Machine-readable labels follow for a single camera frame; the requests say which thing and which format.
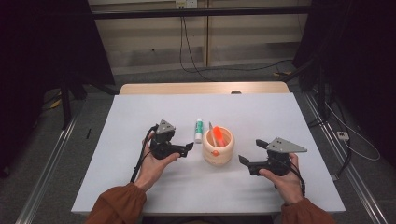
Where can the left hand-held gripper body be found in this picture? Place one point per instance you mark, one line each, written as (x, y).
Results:
(163, 146)

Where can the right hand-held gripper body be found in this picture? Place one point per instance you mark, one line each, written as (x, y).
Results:
(280, 160)

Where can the clear plastic pen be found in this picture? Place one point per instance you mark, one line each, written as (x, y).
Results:
(212, 133)

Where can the ribbed wooden pen holder cup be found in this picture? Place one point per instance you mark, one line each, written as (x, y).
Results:
(218, 157)

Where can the orange highlighter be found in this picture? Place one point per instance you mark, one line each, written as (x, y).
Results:
(219, 135)

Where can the person's left hand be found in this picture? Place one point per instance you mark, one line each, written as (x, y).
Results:
(152, 171)

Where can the person's right hand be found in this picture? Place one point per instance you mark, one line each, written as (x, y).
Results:
(289, 186)

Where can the white and green glue stick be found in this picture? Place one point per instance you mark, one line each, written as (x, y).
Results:
(198, 130)

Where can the white table board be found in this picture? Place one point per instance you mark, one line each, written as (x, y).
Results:
(140, 105)

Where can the wooden table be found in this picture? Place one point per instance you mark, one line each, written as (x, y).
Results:
(186, 88)

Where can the white power strip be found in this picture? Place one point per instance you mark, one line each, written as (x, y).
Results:
(343, 135)

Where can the yellow floor tape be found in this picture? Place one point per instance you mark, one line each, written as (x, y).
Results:
(281, 74)
(56, 104)

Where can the black floor tape strip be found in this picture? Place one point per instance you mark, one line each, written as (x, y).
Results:
(88, 133)

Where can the black metal stand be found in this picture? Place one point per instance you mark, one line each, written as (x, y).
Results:
(322, 93)
(66, 102)

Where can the black curtain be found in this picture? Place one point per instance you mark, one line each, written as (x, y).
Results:
(40, 56)
(361, 56)

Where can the black horizontal bar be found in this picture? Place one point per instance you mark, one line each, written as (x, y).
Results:
(218, 11)

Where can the metal floor rail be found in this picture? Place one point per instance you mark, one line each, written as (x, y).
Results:
(46, 174)
(358, 183)

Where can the white wall socket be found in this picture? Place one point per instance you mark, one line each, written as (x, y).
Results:
(186, 3)

